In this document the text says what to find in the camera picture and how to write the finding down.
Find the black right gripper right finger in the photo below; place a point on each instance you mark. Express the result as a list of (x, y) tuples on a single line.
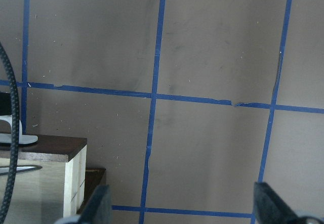
[(269, 207)]

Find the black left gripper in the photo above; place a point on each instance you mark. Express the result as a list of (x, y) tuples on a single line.
[(5, 104)]

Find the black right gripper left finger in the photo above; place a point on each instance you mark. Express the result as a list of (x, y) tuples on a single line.
[(98, 209)]

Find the wooden drawer with white handle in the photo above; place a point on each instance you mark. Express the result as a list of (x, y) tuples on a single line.
[(57, 190)]

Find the grey orange handled scissors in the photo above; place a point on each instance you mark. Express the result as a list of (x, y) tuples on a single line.
[(20, 169)]

